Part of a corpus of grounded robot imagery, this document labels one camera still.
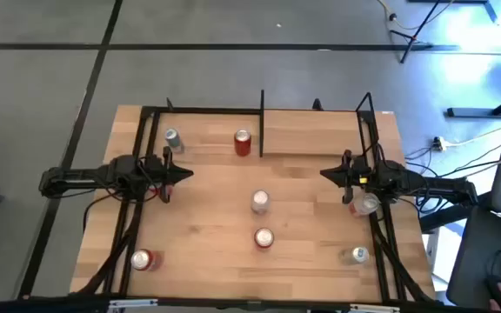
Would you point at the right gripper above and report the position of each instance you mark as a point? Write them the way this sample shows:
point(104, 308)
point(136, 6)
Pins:
point(357, 171)

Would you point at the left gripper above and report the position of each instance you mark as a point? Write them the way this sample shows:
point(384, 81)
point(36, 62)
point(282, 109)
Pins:
point(155, 174)

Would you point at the slim blue silver can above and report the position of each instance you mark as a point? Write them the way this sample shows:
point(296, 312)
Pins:
point(173, 139)

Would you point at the white pink beverage can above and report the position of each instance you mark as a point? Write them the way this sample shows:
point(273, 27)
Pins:
point(365, 204)
point(260, 201)

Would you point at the white blue beverage can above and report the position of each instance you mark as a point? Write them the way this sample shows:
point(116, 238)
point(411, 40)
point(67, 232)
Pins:
point(357, 255)

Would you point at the red can blue label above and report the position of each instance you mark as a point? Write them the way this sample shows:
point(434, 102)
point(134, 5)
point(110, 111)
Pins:
point(264, 237)

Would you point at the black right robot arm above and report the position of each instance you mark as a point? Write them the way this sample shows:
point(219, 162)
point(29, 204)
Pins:
point(429, 184)

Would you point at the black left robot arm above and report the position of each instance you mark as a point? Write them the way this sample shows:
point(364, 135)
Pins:
point(72, 180)

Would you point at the black floor beam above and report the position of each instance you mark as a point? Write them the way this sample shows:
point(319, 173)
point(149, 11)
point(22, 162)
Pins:
point(450, 216)

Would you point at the dark grey side desk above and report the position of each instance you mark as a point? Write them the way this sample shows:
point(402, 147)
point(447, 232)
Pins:
point(472, 261)

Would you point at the black tripod stand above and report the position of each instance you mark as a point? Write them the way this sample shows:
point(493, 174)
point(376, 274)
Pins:
point(416, 32)

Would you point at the black crossbar silver brackets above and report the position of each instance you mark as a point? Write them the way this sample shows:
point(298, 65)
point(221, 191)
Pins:
point(37, 304)

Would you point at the black computer mouse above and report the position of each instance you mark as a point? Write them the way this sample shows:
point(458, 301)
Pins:
point(495, 287)

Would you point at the black aluminium table frame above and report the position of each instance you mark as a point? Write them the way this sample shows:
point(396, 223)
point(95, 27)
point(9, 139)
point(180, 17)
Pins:
point(207, 111)

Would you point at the black desk leg frame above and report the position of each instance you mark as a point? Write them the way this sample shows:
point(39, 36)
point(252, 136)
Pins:
point(472, 112)

